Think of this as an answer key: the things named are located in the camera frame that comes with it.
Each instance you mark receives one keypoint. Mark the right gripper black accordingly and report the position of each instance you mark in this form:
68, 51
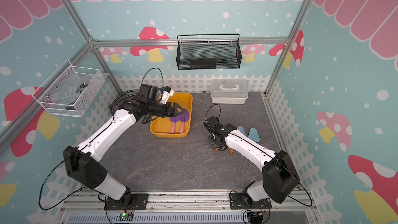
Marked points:
210, 139

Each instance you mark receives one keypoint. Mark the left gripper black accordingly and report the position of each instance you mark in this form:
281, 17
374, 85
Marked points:
173, 113

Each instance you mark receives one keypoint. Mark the purple shovel pink handle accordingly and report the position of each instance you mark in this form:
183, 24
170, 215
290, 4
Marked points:
184, 121
174, 120

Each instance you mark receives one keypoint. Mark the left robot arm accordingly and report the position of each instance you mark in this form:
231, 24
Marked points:
82, 163

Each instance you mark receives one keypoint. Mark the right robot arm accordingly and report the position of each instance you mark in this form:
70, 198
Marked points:
279, 176

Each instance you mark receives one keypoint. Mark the blue shovel left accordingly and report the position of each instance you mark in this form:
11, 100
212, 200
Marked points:
241, 129

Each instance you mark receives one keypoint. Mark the black connector box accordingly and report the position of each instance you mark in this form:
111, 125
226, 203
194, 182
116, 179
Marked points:
255, 218

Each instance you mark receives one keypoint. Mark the white lidded plastic case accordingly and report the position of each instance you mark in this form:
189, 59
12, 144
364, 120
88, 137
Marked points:
228, 91

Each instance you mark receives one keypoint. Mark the green lit circuit board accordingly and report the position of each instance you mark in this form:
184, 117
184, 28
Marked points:
125, 217

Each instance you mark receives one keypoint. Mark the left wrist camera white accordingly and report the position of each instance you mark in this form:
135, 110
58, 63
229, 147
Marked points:
166, 94

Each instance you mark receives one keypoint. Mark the black wire mesh basket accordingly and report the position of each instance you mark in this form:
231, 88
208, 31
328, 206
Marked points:
208, 51

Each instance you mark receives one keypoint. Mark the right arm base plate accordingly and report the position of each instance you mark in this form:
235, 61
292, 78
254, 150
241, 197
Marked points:
248, 201

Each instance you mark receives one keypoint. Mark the aluminium front rail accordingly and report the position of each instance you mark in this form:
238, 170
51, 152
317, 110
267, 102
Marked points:
224, 200

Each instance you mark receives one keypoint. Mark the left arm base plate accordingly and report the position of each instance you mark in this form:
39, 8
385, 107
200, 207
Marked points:
127, 203

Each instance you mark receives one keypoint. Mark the white wire mesh basket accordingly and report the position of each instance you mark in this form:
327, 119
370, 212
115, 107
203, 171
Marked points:
69, 90

